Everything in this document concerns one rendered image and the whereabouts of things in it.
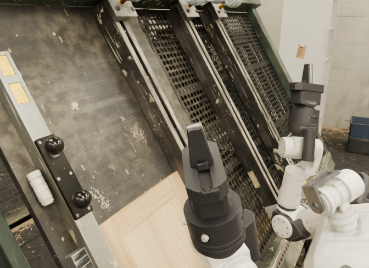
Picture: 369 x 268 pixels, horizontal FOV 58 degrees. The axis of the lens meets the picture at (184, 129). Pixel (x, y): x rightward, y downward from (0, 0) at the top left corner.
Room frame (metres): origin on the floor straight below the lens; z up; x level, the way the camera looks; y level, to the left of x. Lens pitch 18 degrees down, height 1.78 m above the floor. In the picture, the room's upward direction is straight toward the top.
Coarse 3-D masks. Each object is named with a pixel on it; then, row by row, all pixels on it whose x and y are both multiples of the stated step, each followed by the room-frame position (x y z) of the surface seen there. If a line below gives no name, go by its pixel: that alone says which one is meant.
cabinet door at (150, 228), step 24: (144, 192) 0.87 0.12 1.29; (168, 192) 0.92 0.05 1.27; (120, 216) 0.75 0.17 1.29; (144, 216) 0.80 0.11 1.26; (168, 216) 0.86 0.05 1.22; (120, 240) 0.71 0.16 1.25; (144, 240) 0.76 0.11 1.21; (168, 240) 0.81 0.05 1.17; (120, 264) 0.67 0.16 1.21; (144, 264) 0.71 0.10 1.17; (168, 264) 0.76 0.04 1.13; (192, 264) 0.82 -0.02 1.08
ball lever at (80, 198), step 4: (76, 192) 0.58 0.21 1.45; (80, 192) 0.58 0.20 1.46; (84, 192) 0.58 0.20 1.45; (88, 192) 0.59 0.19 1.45; (72, 196) 0.66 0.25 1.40; (76, 196) 0.57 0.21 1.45; (80, 196) 0.57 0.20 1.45; (84, 196) 0.58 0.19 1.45; (88, 196) 0.58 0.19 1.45; (72, 200) 0.58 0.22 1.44; (76, 200) 0.57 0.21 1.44; (80, 200) 0.57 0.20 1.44; (84, 200) 0.57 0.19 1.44; (88, 200) 0.58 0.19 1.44; (76, 204) 0.57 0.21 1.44; (80, 204) 0.57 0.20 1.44; (84, 204) 0.57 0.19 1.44; (88, 204) 0.58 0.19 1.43; (80, 208) 0.57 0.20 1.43; (84, 208) 0.57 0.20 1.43
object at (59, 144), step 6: (48, 138) 0.61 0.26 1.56; (54, 138) 0.61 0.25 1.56; (60, 138) 0.62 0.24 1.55; (48, 144) 0.60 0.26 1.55; (54, 144) 0.60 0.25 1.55; (60, 144) 0.61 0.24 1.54; (48, 150) 0.60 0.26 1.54; (54, 150) 0.60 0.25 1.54; (60, 150) 0.61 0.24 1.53; (54, 156) 0.69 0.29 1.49
